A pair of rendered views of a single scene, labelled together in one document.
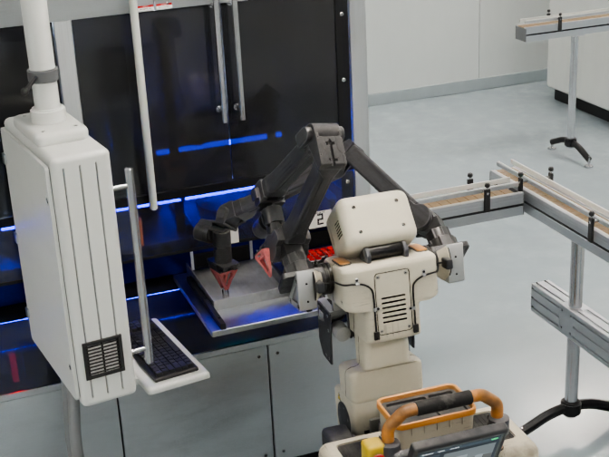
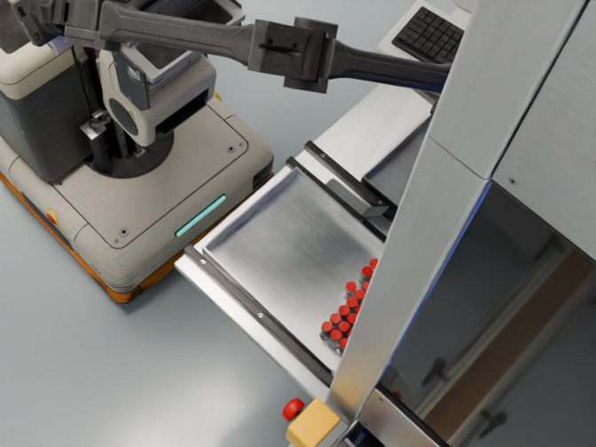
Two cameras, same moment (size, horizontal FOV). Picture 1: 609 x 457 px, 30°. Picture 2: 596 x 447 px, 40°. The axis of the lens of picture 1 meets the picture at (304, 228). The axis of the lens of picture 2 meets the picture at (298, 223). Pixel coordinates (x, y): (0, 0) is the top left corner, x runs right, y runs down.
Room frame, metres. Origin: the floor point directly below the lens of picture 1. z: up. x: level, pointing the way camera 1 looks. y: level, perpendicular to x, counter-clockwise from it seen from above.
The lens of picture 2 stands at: (4.01, -0.53, 2.36)
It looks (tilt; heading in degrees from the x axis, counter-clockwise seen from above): 63 degrees down; 145
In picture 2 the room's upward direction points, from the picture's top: 9 degrees clockwise
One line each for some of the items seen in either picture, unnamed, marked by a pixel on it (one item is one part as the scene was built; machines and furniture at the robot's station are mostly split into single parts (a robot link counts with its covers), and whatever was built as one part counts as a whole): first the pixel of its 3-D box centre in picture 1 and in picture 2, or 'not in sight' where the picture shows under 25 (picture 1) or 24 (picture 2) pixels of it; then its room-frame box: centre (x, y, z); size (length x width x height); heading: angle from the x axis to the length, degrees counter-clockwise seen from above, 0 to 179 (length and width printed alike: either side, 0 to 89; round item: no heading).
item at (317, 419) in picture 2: not in sight; (315, 431); (3.79, -0.28, 1.00); 0.08 x 0.07 x 0.07; 20
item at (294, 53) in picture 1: (289, 84); not in sight; (3.67, 0.03, 1.51); 0.43 x 0.01 x 0.59; 110
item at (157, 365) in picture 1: (152, 346); (478, 65); (3.17, 0.49, 0.82); 0.40 x 0.14 x 0.02; 27
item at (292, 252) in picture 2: not in sight; (311, 265); (3.49, -0.12, 0.90); 0.34 x 0.26 x 0.04; 19
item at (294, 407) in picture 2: not in sight; (295, 411); (3.75, -0.30, 1.00); 0.04 x 0.04 x 0.04; 20
